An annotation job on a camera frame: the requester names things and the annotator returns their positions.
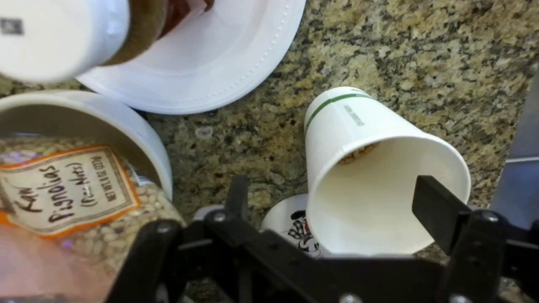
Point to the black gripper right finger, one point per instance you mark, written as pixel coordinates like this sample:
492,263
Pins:
438,204

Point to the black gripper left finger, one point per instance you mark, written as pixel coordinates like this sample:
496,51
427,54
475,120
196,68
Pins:
238,196

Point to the white paper cup green stripe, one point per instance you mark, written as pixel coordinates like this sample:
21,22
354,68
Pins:
354,135

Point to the white printed lid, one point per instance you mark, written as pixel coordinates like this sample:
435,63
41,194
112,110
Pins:
288,221

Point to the steel kitchen sink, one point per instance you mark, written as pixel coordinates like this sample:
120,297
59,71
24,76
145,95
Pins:
523,169

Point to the white round plate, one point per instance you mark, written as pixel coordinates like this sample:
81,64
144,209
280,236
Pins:
224,56

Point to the honey bottle white cap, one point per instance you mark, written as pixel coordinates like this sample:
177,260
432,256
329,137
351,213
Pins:
56,34

